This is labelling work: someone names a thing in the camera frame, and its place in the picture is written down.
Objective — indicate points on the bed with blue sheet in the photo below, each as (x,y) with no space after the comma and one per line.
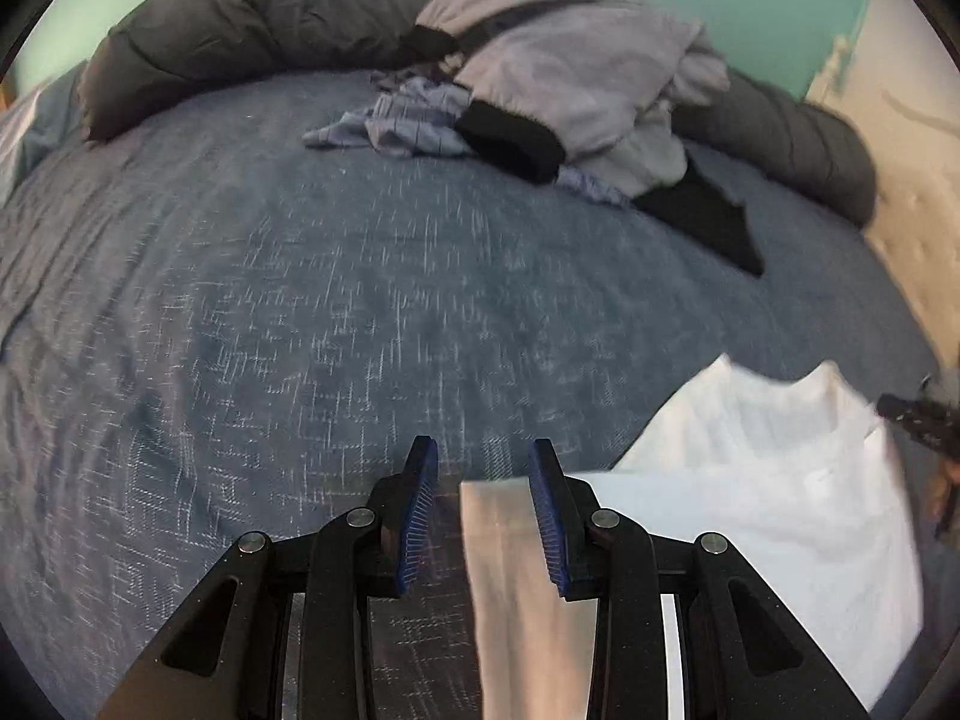
(262,315)

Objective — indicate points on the cream tufted headboard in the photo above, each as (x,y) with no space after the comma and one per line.
(907,187)

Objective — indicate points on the grey jacket with black cuffs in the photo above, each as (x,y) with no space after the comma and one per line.
(585,67)

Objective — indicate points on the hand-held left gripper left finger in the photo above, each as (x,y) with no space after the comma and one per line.
(420,517)

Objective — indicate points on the dark grey rolled duvet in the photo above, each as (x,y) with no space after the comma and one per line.
(240,30)

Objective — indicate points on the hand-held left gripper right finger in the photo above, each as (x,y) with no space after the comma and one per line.
(547,525)

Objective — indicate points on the white long-sleeved shirt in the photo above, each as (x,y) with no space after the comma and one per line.
(750,480)

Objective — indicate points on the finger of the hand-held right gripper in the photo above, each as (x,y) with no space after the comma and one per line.
(930,420)

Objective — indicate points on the light blue blanket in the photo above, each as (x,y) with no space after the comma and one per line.
(37,127)

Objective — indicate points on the black garment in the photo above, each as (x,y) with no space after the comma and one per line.
(705,217)

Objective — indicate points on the blue striped cloth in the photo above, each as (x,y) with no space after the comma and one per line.
(405,124)

